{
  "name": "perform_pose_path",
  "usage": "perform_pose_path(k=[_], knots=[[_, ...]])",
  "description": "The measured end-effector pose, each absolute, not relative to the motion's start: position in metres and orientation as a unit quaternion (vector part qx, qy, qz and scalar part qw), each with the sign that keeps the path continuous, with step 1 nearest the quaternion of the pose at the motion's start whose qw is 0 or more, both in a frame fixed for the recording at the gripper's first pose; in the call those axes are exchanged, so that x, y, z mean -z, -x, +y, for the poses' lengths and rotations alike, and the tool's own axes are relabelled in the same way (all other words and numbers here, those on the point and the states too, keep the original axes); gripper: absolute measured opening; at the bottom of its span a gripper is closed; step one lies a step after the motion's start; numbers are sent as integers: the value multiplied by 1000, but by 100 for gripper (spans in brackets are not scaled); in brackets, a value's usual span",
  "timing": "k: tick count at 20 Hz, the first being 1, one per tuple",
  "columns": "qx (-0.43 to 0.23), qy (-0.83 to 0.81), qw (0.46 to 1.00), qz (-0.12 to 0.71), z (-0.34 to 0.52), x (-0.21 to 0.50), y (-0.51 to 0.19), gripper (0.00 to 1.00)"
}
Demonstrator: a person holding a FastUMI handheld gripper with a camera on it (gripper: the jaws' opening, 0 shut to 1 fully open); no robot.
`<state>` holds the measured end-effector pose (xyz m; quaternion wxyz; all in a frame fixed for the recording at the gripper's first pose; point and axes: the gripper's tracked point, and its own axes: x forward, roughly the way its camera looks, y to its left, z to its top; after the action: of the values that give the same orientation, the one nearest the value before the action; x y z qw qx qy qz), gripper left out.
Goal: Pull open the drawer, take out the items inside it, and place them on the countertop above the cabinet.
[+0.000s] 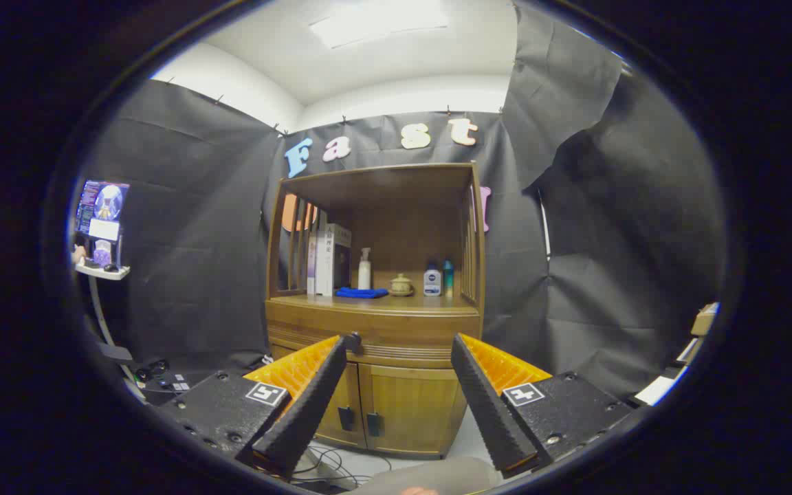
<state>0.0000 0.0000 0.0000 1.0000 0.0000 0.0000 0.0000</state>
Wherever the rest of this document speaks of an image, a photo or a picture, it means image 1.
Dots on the wooden drawer with black knob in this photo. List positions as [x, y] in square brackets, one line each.
[403, 335]

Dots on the beige lidded teacup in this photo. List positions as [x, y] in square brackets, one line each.
[401, 287]

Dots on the wooden cabinet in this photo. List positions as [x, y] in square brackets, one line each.
[403, 227]

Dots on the white stand shelf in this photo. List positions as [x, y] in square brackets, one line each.
[104, 273]

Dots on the thick white book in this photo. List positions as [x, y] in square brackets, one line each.
[334, 265]

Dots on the wooden cabinet door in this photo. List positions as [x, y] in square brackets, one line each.
[353, 388]
[410, 405]

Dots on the purple book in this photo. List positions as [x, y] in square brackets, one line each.
[311, 271]

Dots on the white board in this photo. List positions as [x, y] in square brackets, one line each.
[657, 388]

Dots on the wooden countertop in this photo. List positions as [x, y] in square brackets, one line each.
[396, 303]

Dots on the teal bottle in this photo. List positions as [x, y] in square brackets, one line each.
[448, 280]

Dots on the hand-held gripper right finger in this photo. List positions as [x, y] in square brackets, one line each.
[489, 405]

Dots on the blue cloth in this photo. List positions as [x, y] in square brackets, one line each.
[361, 293]

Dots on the white lotion bottle blue cap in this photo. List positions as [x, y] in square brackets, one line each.
[432, 283]

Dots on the black floor device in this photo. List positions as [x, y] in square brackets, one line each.
[166, 385]

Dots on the white pump bottle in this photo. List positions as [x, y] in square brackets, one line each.
[364, 275]

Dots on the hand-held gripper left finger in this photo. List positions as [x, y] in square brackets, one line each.
[313, 405]

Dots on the thin white book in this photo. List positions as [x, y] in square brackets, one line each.
[320, 261]

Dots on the cardboard box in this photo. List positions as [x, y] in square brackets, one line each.
[704, 322]

